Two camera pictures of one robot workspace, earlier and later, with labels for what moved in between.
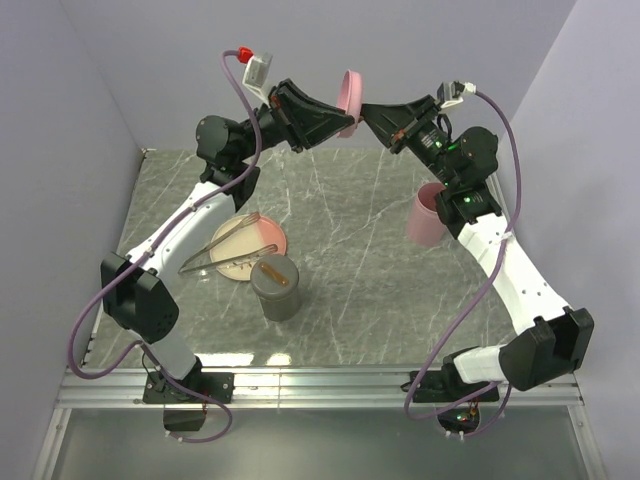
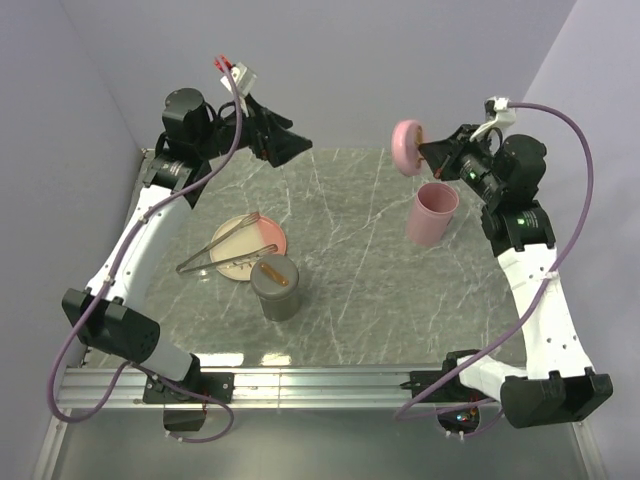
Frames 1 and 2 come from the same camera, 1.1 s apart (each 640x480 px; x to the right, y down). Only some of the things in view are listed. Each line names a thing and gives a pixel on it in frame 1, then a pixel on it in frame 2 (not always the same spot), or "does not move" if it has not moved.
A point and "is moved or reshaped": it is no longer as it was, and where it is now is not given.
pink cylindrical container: x=425 y=226 does not move
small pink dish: x=350 y=100 is moved or reshaped
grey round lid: x=274 y=276 does not move
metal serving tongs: x=265 y=249 does not move
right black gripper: x=391 y=122 to x=440 y=155
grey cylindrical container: x=282 y=310 does not move
